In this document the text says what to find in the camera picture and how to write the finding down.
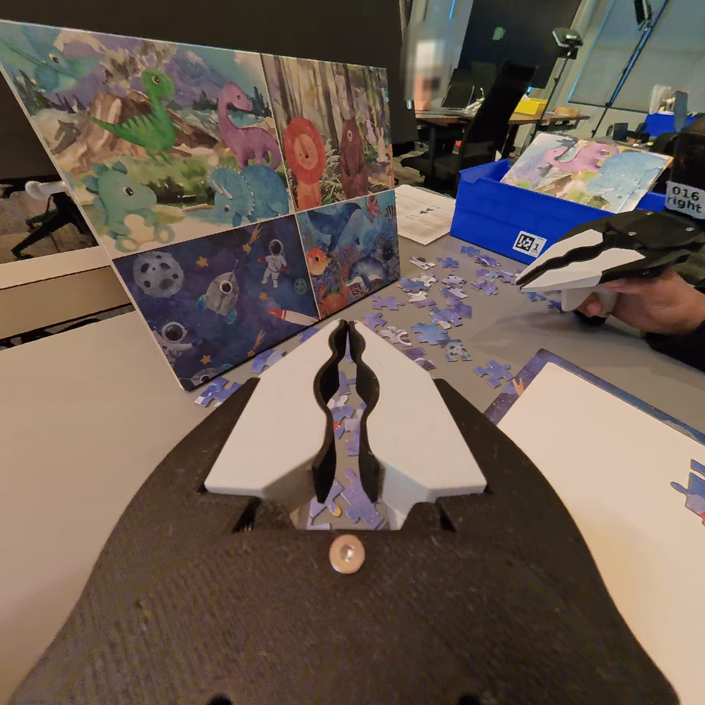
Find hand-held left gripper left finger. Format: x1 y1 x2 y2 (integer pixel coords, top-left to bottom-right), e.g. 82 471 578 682
205 321 350 528

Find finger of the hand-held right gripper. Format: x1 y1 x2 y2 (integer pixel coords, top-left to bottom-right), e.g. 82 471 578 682
517 230 605 288
520 247 646 294

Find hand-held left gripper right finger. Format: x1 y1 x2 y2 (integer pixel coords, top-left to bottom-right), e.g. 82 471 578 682
350 321 489 531

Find puzzle pieces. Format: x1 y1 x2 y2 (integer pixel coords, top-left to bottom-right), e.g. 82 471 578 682
194 245 565 529

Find space puzzle frame tray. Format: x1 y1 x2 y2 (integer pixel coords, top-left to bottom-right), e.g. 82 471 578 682
485 348 705 705

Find assembled rocket puzzle section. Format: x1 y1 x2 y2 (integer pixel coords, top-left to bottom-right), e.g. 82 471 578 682
669 458 705 527

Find person's right forearm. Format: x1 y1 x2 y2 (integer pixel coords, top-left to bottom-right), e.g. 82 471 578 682
644 322 705 370

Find person's right hand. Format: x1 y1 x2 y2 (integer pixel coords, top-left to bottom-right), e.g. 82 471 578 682
583 271 705 335

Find dinosaur puzzle board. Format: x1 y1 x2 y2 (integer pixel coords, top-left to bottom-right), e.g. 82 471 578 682
500 132 674 214

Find blue bin with white tag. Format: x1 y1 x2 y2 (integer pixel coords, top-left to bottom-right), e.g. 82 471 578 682
449 159 670 264

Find blue plastic bin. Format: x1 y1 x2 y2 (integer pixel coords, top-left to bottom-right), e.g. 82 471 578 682
644 113 700 137

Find wooden background desk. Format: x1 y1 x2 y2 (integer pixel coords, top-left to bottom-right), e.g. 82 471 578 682
416 105 590 166

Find printed paper sheet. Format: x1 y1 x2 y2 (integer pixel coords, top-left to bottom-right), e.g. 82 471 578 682
395 184 458 247

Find black office chair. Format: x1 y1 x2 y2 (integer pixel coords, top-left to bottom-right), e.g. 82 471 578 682
11 190 102 260
405 61 538 194

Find large black display screen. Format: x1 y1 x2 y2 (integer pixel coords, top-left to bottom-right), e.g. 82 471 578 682
441 0 582 111

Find black light stand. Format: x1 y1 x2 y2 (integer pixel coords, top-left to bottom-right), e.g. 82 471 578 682
592 0 664 138

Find four-picture puzzle reference board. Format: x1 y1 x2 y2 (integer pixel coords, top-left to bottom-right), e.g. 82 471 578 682
0 19 402 393

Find black partition panel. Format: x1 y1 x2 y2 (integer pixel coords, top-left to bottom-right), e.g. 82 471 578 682
0 0 419 180

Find camera on tripod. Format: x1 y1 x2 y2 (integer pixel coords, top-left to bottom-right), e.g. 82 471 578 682
531 28 583 144

